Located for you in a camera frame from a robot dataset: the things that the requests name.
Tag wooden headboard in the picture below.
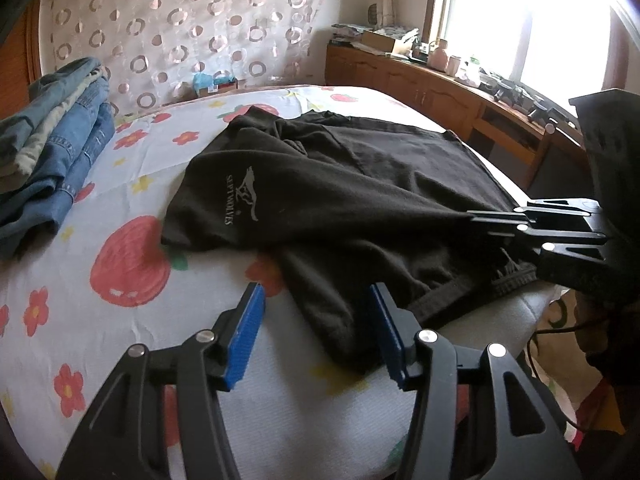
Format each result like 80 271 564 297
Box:
0 0 46 121

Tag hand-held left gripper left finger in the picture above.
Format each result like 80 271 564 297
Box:
55 282 266 480

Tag blue packet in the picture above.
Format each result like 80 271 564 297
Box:
192 72 238 98

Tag circle patterned lace cloth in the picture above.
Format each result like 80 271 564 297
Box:
39 0 346 121

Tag row of dark small items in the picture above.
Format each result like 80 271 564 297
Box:
480 76 576 126

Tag pile of papers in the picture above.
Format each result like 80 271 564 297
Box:
329 22 376 47

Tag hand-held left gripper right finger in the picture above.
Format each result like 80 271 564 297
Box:
368 282 586 480

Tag folded blue denim jeans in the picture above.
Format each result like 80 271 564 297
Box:
0 80 117 258

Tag black cable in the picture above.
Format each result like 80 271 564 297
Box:
525 317 608 433

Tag cardboard box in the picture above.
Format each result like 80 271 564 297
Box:
360 29 416 56

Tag wooden cabinet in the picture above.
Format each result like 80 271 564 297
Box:
325 42 586 166

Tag window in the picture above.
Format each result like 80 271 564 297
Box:
425 0 640 111

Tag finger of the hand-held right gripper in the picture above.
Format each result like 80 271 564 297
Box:
500 225 612 288
467 199 605 229

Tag floral bed sheet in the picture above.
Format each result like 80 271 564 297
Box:
0 82 566 480

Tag folded faded grey-blue jeans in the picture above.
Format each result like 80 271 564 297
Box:
0 57 108 161

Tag black pants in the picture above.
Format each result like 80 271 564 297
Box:
161 105 556 376

